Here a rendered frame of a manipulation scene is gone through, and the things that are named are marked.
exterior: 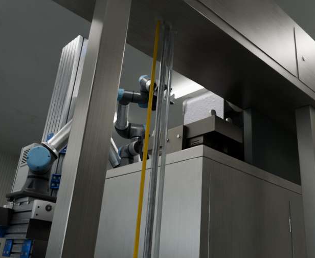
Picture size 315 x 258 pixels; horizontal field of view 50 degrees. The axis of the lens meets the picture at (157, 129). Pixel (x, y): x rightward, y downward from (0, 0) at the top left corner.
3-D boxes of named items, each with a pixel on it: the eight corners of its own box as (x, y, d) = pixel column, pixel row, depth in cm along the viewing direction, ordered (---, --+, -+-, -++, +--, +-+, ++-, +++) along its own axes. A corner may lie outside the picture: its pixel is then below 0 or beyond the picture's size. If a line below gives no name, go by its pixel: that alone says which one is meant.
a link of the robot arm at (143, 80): (148, 87, 212) (150, 73, 209) (155, 92, 203) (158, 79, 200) (136, 87, 208) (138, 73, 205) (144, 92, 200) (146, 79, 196)
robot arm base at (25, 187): (15, 194, 181) (19, 176, 185) (41, 199, 190) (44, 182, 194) (26, 192, 171) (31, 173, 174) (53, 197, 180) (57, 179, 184)
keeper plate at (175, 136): (166, 158, 129) (169, 132, 133) (185, 154, 122) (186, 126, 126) (161, 156, 128) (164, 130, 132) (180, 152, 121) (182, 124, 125)
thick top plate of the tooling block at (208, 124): (169, 161, 153) (170, 149, 155) (242, 143, 124) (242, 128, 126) (141, 152, 143) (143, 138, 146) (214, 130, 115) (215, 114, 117)
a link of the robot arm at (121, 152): (127, 162, 193) (129, 148, 196) (138, 158, 185) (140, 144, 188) (115, 158, 189) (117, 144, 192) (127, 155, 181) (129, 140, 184)
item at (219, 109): (182, 154, 153) (184, 117, 160) (223, 144, 137) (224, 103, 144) (182, 154, 153) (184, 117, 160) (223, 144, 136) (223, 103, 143)
